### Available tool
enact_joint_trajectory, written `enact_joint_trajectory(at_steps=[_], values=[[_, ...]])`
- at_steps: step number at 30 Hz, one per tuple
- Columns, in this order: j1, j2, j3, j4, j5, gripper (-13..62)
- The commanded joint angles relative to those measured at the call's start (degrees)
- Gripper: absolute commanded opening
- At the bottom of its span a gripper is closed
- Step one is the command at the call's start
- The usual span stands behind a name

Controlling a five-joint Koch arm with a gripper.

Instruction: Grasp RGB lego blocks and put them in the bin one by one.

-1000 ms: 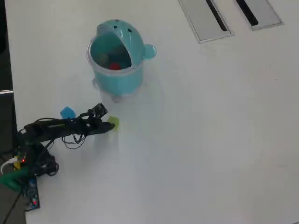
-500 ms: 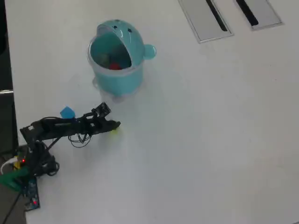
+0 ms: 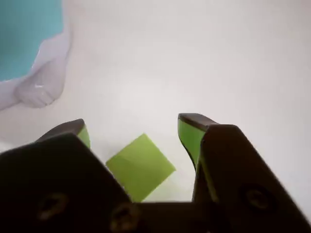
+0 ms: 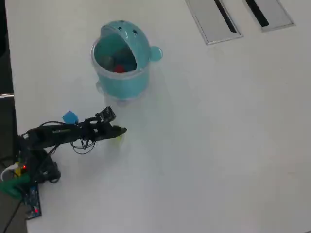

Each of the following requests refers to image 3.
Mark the green lego block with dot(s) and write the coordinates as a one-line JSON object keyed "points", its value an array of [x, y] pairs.
{"points": [[141, 167]]}

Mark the teal frog-shaped bin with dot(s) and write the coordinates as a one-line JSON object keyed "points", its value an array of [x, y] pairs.
{"points": [[19, 36]]}

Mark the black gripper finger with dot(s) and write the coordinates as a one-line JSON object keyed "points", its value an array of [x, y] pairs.
{"points": [[48, 182], [243, 182]]}

